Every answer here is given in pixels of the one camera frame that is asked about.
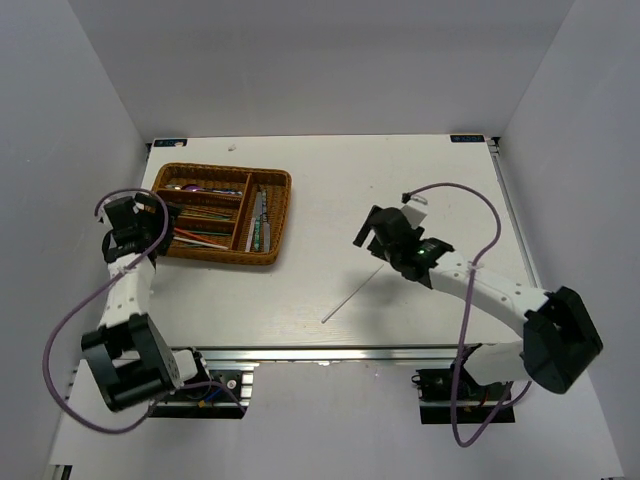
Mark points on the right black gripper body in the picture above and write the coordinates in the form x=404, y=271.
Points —
x=381, y=253

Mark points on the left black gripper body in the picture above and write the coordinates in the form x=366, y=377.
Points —
x=153, y=223

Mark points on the orange white chopstick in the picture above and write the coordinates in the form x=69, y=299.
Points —
x=197, y=239

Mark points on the purple bowl spoon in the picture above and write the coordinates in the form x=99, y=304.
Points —
x=196, y=188

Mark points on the knife with green handle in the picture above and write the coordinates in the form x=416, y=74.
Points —
x=260, y=240

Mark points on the knife with pink handle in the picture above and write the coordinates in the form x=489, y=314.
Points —
x=253, y=238

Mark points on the teal chopstick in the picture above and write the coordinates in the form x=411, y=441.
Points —
x=209, y=233

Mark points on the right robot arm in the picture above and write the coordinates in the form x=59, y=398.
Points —
x=557, y=337

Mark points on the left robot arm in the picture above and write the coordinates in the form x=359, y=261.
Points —
x=127, y=355

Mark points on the woven wicker cutlery basket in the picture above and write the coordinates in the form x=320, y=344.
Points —
x=278, y=184

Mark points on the left blue table sticker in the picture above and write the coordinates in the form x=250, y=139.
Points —
x=169, y=143

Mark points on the blue table sticker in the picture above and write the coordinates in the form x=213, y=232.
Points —
x=169, y=143
x=466, y=138

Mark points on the right blue table sticker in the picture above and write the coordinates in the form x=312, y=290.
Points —
x=466, y=138

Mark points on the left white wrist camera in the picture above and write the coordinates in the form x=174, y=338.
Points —
x=144, y=204

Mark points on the aluminium table rail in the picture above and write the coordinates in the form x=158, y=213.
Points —
x=530, y=267

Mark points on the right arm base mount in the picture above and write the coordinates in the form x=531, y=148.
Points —
x=474, y=403

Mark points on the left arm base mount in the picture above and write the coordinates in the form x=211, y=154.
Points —
x=225, y=396

